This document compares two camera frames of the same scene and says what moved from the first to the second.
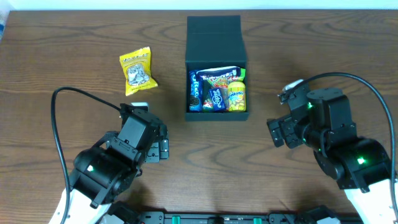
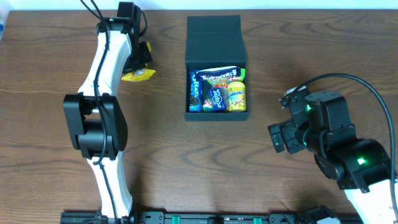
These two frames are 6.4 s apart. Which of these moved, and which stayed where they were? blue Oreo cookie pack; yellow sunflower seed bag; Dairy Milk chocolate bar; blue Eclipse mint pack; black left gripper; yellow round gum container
Moved: yellow sunflower seed bag; black left gripper
Stayed: Dairy Milk chocolate bar; blue Oreo cookie pack; yellow round gum container; blue Eclipse mint pack
